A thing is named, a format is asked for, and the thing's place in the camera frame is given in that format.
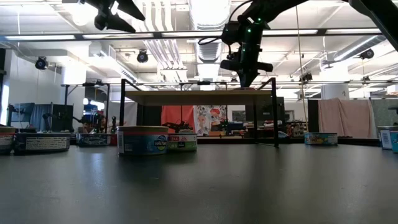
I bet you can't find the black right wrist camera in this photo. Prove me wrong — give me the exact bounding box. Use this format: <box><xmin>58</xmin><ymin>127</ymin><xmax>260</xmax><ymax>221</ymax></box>
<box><xmin>221</xmin><ymin>21</ymin><xmax>241</xmax><ymax>45</ymax></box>

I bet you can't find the black overhead light bar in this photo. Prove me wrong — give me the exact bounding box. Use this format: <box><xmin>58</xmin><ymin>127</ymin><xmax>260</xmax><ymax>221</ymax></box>
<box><xmin>0</xmin><ymin>27</ymin><xmax>398</xmax><ymax>41</ymax></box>

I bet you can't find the black partition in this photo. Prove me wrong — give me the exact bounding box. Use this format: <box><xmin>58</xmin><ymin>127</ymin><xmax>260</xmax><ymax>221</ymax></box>
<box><xmin>307</xmin><ymin>99</ymin><xmax>320</xmax><ymax>135</ymax></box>

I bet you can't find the black ceiling spotlight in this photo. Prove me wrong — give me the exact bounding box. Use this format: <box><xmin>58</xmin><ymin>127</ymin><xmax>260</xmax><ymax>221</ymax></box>
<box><xmin>136</xmin><ymin>49</ymin><xmax>149</xmax><ymax>64</ymax></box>
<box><xmin>298</xmin><ymin>72</ymin><xmax>313</xmax><ymax>84</ymax></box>
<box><xmin>34</xmin><ymin>56</ymin><xmax>49</xmax><ymax>71</ymax></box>
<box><xmin>359</xmin><ymin>48</ymin><xmax>375</xmax><ymax>60</ymax></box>

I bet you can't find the blue curtain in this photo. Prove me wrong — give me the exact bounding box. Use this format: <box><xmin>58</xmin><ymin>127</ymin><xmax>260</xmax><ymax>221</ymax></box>
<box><xmin>29</xmin><ymin>103</ymin><xmax>53</xmax><ymax>132</ymax></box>

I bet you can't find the floral printed poster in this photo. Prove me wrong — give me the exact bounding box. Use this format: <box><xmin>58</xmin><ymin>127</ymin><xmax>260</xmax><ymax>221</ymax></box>
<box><xmin>193</xmin><ymin>105</ymin><xmax>228</xmax><ymax>134</ymax></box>

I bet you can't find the white ceiling duct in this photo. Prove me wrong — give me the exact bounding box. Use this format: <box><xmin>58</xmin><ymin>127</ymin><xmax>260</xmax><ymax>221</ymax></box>
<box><xmin>186</xmin><ymin>0</ymin><xmax>233</xmax><ymax>82</ymax></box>

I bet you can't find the dark tin white label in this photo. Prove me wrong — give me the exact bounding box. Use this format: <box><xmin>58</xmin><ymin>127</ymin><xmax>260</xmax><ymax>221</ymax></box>
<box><xmin>14</xmin><ymin>133</ymin><xmax>71</xmax><ymax>154</ymax></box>

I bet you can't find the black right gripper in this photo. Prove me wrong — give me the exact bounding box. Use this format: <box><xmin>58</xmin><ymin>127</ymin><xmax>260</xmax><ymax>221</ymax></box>
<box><xmin>220</xmin><ymin>20</ymin><xmax>274</xmax><ymax>88</ymax></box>

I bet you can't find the orange hanging cloth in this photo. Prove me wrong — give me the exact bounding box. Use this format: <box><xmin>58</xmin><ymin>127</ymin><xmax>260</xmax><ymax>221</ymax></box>
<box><xmin>160</xmin><ymin>105</ymin><xmax>195</xmax><ymax>131</ymax></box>

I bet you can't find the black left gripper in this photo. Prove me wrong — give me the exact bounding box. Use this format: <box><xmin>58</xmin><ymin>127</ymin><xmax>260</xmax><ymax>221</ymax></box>
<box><xmin>83</xmin><ymin>0</ymin><xmax>146</xmax><ymax>34</ymax></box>

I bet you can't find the black cabinet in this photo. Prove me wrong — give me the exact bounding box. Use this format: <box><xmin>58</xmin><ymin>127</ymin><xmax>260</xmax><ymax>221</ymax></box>
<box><xmin>245</xmin><ymin>96</ymin><xmax>285</xmax><ymax>138</ymax></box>

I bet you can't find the wooden shelf with black legs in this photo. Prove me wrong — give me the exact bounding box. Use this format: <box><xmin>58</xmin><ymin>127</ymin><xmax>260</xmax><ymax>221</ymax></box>
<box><xmin>117</xmin><ymin>77</ymin><xmax>280</xmax><ymax>149</ymax></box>

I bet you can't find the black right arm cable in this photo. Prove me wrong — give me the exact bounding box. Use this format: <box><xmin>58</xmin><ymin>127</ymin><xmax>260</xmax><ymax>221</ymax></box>
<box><xmin>198</xmin><ymin>0</ymin><xmax>253</xmax><ymax>47</ymax></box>

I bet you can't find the pink draped cloth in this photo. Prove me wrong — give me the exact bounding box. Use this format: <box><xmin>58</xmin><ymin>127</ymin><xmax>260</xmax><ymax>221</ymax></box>
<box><xmin>317</xmin><ymin>98</ymin><xmax>377</xmax><ymax>140</ymax></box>

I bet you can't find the turquoise yellow tuna can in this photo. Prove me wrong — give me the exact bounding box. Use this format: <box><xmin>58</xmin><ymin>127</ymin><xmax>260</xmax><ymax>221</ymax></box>
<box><xmin>303</xmin><ymin>132</ymin><xmax>338</xmax><ymax>146</ymax></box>
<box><xmin>376</xmin><ymin>125</ymin><xmax>398</xmax><ymax>154</ymax></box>

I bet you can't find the dark blue sardine tin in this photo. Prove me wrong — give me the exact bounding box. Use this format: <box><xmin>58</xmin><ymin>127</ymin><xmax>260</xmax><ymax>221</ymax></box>
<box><xmin>76</xmin><ymin>133</ymin><xmax>118</xmax><ymax>147</ymax></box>

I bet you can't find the black background table frame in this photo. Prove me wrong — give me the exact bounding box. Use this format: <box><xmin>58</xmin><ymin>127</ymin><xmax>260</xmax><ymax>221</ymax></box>
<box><xmin>60</xmin><ymin>81</ymin><xmax>111</xmax><ymax>134</ymax></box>

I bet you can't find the white round column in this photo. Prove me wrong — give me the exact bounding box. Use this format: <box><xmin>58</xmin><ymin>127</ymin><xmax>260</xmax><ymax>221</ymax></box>
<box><xmin>320</xmin><ymin>83</ymin><xmax>351</xmax><ymax>101</ymax></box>

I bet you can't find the dark monitor screen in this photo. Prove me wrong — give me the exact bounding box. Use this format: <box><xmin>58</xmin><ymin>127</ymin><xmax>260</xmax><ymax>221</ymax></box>
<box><xmin>7</xmin><ymin>102</ymin><xmax>35</xmax><ymax>124</ymax></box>

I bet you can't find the black panel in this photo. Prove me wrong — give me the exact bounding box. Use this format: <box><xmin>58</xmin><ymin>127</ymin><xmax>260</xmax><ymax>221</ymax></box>
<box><xmin>51</xmin><ymin>104</ymin><xmax>75</xmax><ymax>132</ymax></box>

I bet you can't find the cluttered storage shelf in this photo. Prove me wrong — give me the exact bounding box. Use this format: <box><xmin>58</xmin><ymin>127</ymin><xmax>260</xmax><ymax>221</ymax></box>
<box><xmin>285</xmin><ymin>120</ymin><xmax>309</xmax><ymax>138</ymax></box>

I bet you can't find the tall blue red-striped can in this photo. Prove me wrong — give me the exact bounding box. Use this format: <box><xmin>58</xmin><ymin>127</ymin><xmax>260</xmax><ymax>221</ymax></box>
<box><xmin>116</xmin><ymin>125</ymin><xmax>170</xmax><ymax>156</ymax></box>

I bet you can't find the small dark screen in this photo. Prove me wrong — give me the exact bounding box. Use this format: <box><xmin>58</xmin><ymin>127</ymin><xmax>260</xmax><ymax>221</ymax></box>
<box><xmin>231</xmin><ymin>110</ymin><xmax>246</xmax><ymax>123</ymax></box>

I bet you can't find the thin hanging cord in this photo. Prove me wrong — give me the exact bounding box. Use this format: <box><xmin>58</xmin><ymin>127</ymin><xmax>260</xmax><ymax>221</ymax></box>
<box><xmin>294</xmin><ymin>0</ymin><xmax>309</xmax><ymax>134</ymax></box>

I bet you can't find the grey partition panel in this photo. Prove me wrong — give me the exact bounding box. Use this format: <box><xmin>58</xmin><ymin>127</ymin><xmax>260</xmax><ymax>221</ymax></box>
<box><xmin>371</xmin><ymin>98</ymin><xmax>398</xmax><ymax>127</ymax></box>

